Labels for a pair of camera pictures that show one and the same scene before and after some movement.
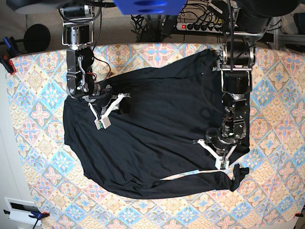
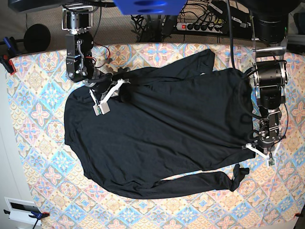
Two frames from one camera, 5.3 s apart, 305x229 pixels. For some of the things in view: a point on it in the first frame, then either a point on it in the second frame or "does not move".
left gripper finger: [227, 160] -> [272, 161]
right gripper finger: [105, 120] -> [103, 105]
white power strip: [199, 27] does not move
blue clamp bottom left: [37, 215] does not move
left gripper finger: [218, 160] -> [249, 146]
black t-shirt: [169, 109] does not move
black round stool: [36, 38] does not move
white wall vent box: [20, 209] does not move
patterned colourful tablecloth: [271, 195] does not move
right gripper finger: [96, 121] -> [91, 91]
